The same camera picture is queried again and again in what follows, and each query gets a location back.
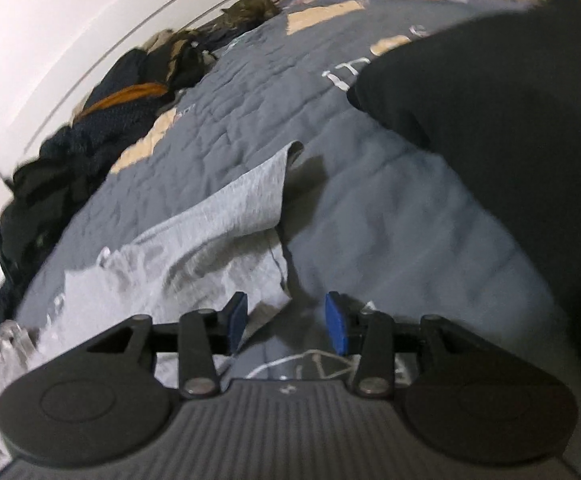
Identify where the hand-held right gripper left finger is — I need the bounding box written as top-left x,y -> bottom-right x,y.
70,291 -> 248,400

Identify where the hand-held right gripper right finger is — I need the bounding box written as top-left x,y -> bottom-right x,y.
325,291 -> 501,400

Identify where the grey T-shirt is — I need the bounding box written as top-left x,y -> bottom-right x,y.
15,140 -> 305,396

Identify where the pile of dark clothes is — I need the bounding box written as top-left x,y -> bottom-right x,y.
0,47 -> 206,281

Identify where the grey quilted blanket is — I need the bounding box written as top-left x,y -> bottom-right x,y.
15,0 -> 581,480

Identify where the folded black garment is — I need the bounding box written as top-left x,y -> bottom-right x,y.
345,0 -> 581,401

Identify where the white headboard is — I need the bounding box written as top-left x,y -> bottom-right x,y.
0,0 -> 281,241

